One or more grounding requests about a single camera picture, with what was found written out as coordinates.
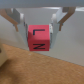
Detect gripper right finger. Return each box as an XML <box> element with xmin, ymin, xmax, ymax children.
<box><xmin>48</xmin><ymin>6</ymin><xmax>78</xmax><ymax>34</ymax></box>

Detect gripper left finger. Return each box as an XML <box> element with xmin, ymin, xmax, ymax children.
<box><xmin>0</xmin><ymin>7</ymin><xmax>30</xmax><ymax>42</ymax></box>

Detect pink block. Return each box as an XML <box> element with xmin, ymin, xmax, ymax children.
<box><xmin>26</xmin><ymin>23</ymin><xmax>53</xmax><ymax>54</ymax></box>

